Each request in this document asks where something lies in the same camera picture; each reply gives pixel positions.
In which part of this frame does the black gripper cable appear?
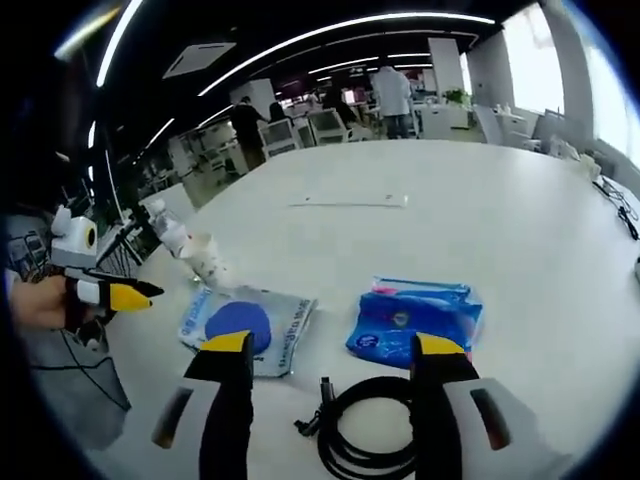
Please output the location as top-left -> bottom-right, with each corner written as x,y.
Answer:
59,325 -> 132,414

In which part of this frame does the green potted plant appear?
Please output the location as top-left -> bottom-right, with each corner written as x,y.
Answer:
443,87 -> 474,107

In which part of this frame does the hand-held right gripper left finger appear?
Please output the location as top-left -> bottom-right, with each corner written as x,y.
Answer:
149,329 -> 256,480

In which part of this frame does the grey cable cover strip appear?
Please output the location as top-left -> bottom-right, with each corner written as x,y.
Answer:
288,193 -> 409,209

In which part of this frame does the person's grey clothing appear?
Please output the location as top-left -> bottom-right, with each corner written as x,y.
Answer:
27,309 -> 132,454

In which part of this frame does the white paper cup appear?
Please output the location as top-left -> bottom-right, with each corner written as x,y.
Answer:
178,233 -> 232,290

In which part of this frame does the blue wet wipes packet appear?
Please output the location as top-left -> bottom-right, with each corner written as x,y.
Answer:
178,284 -> 319,379

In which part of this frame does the black tripod stand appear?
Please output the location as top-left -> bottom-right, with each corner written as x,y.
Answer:
93,203 -> 152,267

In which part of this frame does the bright window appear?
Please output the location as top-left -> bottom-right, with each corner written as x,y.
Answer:
502,3 -> 566,117
583,43 -> 640,157

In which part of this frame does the white tabletop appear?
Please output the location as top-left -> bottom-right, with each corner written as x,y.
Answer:
99,138 -> 640,480

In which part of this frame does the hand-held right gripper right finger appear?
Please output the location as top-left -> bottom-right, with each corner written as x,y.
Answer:
409,333 -> 576,480

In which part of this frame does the white office chair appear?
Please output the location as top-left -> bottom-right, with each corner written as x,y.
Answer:
306,106 -> 352,147
258,116 -> 304,160

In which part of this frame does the clutter of cables by window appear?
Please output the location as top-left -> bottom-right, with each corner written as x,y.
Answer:
591,176 -> 640,242

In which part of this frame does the long curved ceiling light strip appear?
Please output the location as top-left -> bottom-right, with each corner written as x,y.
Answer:
196,12 -> 497,97

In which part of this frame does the person's left hand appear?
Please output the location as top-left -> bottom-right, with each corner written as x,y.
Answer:
7,273 -> 110,332

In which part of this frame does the ceiling air vent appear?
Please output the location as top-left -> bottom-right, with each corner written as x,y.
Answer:
161,41 -> 237,80

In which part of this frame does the low white cabinet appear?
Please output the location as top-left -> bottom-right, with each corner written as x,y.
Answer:
416,102 -> 477,142

